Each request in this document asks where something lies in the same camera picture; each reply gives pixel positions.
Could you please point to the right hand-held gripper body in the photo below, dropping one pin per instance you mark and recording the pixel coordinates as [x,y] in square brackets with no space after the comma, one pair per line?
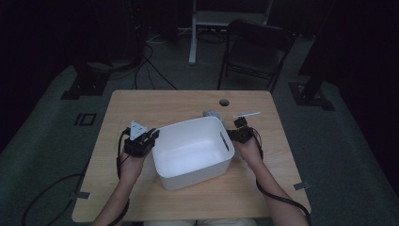
[243,133]

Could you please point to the white plastic bin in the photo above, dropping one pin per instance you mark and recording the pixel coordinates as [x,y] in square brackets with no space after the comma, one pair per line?
[191,153]

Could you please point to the person's left hand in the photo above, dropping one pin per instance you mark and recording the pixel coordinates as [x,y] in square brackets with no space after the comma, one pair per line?
[131,164]

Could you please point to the black folding chair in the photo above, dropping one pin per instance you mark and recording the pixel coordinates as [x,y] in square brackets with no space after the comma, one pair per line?
[255,53]

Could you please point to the black stand with base plate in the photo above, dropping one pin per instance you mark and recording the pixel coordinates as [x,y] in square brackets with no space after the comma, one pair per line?
[313,91]
[86,83]

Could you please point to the white metal desk frame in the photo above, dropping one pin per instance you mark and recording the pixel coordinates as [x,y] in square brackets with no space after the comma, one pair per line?
[194,37]

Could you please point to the grey tape strip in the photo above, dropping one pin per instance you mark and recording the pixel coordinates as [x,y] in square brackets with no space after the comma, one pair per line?
[301,185]
[81,195]

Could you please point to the person's right hand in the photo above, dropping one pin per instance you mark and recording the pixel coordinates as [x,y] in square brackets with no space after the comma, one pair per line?
[249,153]

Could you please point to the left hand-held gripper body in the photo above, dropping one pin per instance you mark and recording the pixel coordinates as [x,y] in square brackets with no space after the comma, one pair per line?
[138,141]

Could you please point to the grey cloth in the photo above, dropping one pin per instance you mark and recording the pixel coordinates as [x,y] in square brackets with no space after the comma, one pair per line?
[213,114]

